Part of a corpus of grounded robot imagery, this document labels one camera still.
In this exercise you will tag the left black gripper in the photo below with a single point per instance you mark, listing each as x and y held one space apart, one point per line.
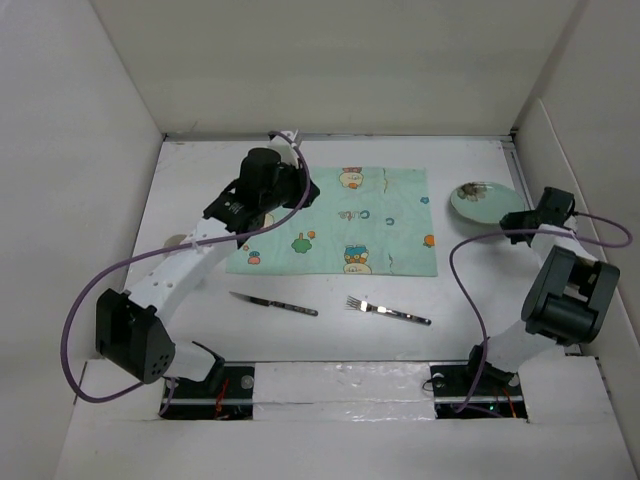
300 180

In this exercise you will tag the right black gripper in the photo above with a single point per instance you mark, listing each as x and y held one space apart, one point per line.
510 220

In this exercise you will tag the green floral plate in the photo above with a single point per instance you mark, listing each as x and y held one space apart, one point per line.
485 202

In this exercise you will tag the green cartoon print cloth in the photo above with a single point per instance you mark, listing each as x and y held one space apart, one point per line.
365 221

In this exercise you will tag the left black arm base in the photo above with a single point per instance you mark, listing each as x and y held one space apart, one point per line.
228 398

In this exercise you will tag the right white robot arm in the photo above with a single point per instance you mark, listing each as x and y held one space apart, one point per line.
568 300

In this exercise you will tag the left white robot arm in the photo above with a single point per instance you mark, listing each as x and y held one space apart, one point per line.
131 326

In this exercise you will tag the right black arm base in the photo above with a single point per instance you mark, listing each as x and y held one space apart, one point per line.
449 383

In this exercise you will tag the steel table knife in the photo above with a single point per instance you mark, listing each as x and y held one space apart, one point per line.
276 304

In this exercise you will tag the steel table fork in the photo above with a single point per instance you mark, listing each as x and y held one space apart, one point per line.
366 307

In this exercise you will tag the purple ceramic mug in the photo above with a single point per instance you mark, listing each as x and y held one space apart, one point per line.
174 240

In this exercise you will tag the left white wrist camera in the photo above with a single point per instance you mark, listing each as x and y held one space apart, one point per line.
287 142

